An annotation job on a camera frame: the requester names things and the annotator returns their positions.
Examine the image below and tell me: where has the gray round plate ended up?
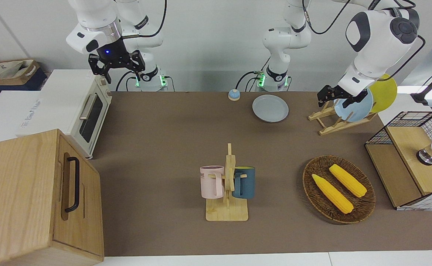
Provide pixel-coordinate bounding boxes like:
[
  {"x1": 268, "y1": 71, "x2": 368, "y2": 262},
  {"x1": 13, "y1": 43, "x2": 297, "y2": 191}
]
[{"x1": 252, "y1": 94, "x2": 289, "y2": 123}]

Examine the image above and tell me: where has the short yellow toy corn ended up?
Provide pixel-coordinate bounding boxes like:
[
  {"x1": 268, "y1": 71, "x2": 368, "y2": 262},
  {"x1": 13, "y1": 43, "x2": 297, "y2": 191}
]
[{"x1": 329, "y1": 164, "x2": 367, "y2": 198}]

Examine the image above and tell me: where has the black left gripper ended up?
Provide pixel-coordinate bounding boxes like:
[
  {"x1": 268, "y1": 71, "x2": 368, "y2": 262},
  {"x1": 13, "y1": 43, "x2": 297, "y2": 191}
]
[{"x1": 317, "y1": 85, "x2": 368, "y2": 109}]

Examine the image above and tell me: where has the wooden plate rack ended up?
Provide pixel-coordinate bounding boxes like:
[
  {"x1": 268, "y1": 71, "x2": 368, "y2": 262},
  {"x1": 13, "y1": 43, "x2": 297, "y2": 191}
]
[{"x1": 308, "y1": 100, "x2": 378, "y2": 136}]

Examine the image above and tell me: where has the black right arm base cable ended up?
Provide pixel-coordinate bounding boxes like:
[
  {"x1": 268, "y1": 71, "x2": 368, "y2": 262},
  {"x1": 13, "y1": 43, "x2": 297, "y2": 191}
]
[{"x1": 115, "y1": 72, "x2": 139, "y2": 92}]

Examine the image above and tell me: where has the pink mug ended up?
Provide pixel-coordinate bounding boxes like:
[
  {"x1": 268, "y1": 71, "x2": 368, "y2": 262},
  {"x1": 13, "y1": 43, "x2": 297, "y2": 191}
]
[{"x1": 200, "y1": 166, "x2": 225, "y2": 198}]

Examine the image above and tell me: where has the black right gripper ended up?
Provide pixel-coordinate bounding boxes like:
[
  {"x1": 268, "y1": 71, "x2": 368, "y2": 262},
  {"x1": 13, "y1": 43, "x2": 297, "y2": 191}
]
[{"x1": 88, "y1": 37, "x2": 145, "y2": 85}]

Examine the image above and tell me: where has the black left arm upper cable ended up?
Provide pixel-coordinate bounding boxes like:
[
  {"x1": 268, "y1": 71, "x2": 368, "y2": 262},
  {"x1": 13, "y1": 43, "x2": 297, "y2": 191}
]
[{"x1": 302, "y1": 0, "x2": 353, "y2": 35}]

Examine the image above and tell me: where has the black left arm base cable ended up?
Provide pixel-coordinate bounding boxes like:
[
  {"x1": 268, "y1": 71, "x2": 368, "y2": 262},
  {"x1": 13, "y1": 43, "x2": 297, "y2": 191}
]
[{"x1": 236, "y1": 57, "x2": 272, "y2": 92}]

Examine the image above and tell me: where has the black right arm upper cable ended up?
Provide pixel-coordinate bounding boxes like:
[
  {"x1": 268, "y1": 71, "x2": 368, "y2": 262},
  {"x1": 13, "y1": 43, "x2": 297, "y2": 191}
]
[{"x1": 122, "y1": 0, "x2": 167, "y2": 39}]

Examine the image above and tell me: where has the brown cardboard box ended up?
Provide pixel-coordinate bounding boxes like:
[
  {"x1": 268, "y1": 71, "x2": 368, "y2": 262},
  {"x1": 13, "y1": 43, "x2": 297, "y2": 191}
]
[{"x1": 0, "y1": 59, "x2": 41, "y2": 87}]

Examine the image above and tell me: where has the dark blue bin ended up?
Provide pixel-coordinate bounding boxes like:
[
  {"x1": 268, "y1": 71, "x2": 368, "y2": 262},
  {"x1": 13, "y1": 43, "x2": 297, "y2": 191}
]
[{"x1": 0, "y1": 70, "x2": 48, "y2": 101}]

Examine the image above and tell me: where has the long yellow toy corn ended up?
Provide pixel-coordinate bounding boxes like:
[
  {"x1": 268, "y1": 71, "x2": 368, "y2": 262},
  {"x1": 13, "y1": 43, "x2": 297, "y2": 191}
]
[{"x1": 312, "y1": 174, "x2": 354, "y2": 214}]

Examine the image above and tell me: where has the black arm base cable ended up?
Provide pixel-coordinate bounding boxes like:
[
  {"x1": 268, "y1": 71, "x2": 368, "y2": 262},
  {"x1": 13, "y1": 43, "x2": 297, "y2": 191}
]
[
  {"x1": 236, "y1": 57, "x2": 272, "y2": 92},
  {"x1": 115, "y1": 72, "x2": 139, "y2": 92}
]

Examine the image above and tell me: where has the yellow plate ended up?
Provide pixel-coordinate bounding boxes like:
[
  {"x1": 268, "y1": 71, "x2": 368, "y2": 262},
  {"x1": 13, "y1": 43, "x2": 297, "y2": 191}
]
[{"x1": 367, "y1": 74, "x2": 398, "y2": 113}]

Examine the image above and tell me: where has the cream toaster oven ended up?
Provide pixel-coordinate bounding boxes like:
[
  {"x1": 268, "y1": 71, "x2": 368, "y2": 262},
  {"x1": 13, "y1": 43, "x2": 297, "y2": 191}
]
[{"x1": 16, "y1": 69, "x2": 113, "y2": 160}]

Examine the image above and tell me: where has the white cloth bag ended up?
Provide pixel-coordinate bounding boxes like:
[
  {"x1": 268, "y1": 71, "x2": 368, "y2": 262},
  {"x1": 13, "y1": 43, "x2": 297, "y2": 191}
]
[{"x1": 0, "y1": 60, "x2": 34, "y2": 80}]

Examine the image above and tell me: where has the brown wicker basket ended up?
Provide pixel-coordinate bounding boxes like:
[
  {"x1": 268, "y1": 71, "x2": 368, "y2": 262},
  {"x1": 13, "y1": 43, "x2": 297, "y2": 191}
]
[{"x1": 302, "y1": 155, "x2": 376, "y2": 224}]

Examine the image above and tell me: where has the black cabinet handle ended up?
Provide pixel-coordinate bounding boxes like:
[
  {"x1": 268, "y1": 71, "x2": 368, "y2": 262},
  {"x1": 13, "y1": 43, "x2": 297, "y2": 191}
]
[{"x1": 64, "y1": 157, "x2": 80, "y2": 213}]

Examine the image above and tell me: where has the wooden mug tree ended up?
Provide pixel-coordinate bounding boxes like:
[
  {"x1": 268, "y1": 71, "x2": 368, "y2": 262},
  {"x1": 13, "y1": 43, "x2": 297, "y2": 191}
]
[{"x1": 205, "y1": 143, "x2": 249, "y2": 222}]

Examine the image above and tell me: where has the light wooden cabinet box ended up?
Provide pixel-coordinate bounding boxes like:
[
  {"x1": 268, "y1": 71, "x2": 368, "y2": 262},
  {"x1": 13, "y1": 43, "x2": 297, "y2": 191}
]
[{"x1": 0, "y1": 129, "x2": 105, "y2": 266}]

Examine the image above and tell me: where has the brown table mat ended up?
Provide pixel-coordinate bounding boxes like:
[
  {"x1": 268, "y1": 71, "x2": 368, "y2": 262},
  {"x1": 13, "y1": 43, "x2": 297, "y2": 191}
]
[{"x1": 88, "y1": 91, "x2": 432, "y2": 257}]

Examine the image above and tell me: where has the wire basket with wooden boards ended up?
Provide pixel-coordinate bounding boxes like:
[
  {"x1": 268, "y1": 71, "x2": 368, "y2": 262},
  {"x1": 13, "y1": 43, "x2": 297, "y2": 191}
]
[{"x1": 365, "y1": 111, "x2": 432, "y2": 211}]

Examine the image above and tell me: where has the light blue plate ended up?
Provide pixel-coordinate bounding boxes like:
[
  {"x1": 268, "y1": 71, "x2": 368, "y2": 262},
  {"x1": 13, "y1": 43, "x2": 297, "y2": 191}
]
[{"x1": 333, "y1": 87, "x2": 374, "y2": 123}]

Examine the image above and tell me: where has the dark teal mug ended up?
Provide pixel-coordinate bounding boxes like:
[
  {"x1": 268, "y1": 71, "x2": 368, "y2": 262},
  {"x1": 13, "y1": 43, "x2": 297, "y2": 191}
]
[{"x1": 232, "y1": 166, "x2": 256, "y2": 200}]

